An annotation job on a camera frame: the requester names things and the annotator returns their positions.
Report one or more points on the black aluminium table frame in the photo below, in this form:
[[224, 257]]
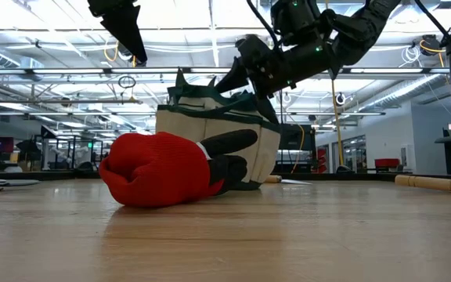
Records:
[[347, 176]]

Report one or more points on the small black ceiling reel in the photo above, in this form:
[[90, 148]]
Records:
[[336, 98]]

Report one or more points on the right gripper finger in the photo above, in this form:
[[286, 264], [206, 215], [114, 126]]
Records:
[[268, 107], [235, 80]]

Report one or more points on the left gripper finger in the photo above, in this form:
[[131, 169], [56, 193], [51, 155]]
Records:
[[129, 31]]

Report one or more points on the beige green gardening bag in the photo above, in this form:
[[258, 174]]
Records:
[[182, 127]]

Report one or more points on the red black gardening glove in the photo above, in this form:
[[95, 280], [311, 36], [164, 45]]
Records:
[[151, 172]]

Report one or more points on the black background cabinet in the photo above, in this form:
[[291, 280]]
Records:
[[290, 137]]

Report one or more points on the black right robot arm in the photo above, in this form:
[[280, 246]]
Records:
[[358, 27]]

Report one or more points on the potted snake plant white pot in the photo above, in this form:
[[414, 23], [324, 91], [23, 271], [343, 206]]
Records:
[[181, 80]]

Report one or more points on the green pruning shears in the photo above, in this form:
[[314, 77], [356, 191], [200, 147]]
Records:
[[10, 183]]

